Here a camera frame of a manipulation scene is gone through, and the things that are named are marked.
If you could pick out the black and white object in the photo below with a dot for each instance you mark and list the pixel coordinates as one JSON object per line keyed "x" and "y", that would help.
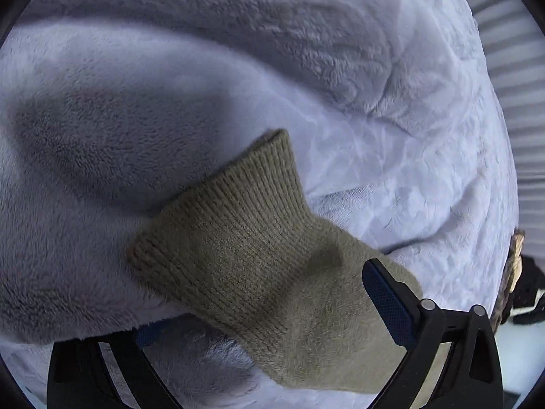
{"x": 530, "y": 289}

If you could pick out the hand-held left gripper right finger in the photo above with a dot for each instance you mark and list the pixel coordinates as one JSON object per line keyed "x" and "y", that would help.
{"x": 389, "y": 302}

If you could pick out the brown patterned cloth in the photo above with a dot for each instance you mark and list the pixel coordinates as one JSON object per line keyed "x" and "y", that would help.
{"x": 511, "y": 272}

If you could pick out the white fleece blanket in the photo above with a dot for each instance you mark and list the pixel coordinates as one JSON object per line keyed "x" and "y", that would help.
{"x": 298, "y": 72}

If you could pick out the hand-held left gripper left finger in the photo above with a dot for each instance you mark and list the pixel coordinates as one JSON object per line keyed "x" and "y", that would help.
{"x": 123, "y": 362}

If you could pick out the olive knitted sweater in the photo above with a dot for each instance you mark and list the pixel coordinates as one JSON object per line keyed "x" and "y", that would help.
{"x": 264, "y": 264}

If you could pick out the grey ribbed panel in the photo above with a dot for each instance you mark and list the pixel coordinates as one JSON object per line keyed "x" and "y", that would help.
{"x": 517, "y": 72}

